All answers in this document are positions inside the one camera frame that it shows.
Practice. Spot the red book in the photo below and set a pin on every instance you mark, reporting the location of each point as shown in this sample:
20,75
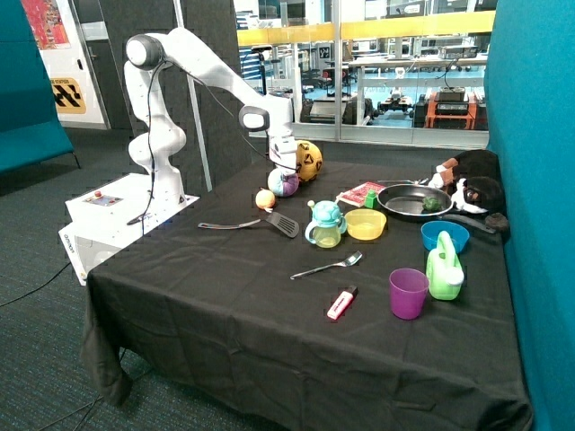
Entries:
356,196

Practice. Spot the pink purple white plush ball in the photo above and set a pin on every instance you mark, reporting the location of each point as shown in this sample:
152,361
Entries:
282,185

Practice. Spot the yellow plastic bowl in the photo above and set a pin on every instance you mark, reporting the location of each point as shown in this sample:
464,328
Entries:
365,224

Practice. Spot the plush dog toy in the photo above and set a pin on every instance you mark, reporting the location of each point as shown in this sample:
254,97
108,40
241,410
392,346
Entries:
473,180

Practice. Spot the red wall poster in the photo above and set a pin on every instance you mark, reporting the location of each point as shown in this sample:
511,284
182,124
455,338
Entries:
46,24

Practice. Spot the purple plastic cup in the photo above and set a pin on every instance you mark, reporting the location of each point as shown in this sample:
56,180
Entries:
408,291

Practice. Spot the teal sofa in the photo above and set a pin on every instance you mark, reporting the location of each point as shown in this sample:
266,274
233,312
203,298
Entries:
30,129

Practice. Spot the pink highlighter marker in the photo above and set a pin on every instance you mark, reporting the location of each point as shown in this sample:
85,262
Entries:
342,302

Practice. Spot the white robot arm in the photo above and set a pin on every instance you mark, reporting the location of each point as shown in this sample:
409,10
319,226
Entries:
150,53

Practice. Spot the green toy watering can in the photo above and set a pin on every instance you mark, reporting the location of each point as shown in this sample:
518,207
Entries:
444,270

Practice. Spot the silver fork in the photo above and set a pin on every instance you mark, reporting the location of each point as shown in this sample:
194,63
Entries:
348,262

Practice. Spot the black frying pan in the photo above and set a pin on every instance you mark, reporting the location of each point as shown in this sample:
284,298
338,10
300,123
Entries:
407,202

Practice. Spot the small orange foam ball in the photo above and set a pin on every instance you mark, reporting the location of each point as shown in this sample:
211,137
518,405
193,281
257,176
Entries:
265,200

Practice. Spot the teal yellow sippy cup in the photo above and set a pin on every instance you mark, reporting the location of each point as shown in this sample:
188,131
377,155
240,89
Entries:
327,224

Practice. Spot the yellow black sign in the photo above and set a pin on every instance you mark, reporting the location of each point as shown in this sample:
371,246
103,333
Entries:
68,96

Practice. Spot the teal partition wall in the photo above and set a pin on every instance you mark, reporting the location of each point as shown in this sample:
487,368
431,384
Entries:
529,85

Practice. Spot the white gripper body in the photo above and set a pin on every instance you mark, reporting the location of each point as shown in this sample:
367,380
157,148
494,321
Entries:
282,151

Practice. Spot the green broccoli toy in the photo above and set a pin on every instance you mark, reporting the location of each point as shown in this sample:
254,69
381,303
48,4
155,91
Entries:
431,204

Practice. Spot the yellow black soccer ball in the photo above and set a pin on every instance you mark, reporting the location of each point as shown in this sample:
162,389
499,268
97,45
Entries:
309,160

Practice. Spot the black tablecloth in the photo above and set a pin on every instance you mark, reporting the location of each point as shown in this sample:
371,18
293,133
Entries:
218,310

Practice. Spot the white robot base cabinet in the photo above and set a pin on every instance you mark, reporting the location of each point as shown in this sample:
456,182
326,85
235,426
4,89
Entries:
108,219

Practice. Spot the green toy block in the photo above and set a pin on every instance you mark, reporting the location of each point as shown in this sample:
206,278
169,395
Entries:
371,200

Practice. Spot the black slotted spatula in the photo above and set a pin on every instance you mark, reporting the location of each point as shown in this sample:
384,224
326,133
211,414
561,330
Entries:
284,224

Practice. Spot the black tripod stand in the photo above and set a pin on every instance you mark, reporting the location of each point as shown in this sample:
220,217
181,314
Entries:
263,52

